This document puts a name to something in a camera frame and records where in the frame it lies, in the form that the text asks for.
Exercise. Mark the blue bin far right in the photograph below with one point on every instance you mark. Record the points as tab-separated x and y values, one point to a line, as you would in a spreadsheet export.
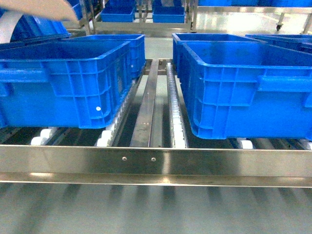
301	43

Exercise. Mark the beige plastic dustpan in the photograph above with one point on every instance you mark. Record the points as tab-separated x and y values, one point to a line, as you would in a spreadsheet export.
59	10

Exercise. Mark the blue bin front left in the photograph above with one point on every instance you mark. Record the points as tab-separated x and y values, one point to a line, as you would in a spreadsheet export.
64	83

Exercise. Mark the blue bin rear left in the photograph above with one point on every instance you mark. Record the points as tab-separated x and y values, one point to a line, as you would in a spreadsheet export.
136	44

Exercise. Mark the metal shelf rack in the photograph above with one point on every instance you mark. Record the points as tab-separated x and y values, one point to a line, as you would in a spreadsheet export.
151	148

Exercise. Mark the blue bin front right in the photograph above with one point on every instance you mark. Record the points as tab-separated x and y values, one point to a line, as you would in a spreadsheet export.
237	89

